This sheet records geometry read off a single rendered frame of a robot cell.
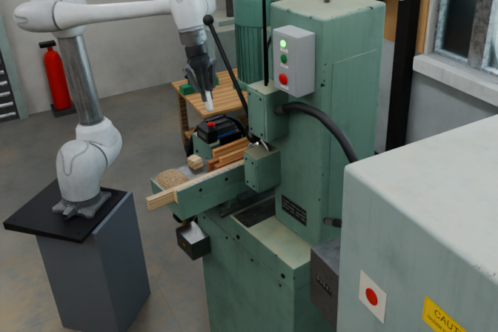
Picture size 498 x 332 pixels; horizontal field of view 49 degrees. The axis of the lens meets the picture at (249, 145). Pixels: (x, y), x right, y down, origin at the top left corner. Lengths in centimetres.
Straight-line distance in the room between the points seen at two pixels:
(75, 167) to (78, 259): 40
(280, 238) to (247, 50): 60
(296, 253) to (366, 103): 50
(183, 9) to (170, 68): 321
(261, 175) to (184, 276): 130
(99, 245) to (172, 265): 73
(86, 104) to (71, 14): 45
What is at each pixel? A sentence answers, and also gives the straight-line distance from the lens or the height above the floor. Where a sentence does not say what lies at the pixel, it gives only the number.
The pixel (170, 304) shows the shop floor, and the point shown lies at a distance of 271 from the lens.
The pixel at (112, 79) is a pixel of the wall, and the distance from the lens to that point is 491.
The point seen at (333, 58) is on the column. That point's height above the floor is 141.
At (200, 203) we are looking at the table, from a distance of 179.
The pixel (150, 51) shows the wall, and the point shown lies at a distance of 493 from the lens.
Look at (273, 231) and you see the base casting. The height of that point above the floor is 80.
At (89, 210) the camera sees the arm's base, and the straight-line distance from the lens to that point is 229.
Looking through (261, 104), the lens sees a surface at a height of 127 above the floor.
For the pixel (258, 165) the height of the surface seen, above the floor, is 106.
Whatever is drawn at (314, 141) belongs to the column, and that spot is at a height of 117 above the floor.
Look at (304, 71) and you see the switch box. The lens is 139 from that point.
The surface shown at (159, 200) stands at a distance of 174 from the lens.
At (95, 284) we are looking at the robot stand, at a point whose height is 32.
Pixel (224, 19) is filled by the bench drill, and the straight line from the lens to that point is 418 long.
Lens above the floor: 190
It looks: 29 degrees down
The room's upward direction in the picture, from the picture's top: 3 degrees counter-clockwise
